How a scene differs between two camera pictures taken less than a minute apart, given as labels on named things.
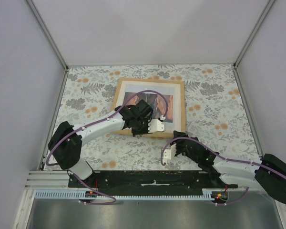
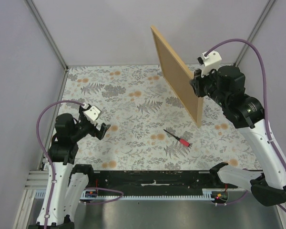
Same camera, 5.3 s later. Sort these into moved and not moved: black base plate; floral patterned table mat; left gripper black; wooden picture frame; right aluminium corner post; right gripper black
Moved: wooden picture frame; right gripper black; left gripper black
Not moved: black base plate; floral patterned table mat; right aluminium corner post
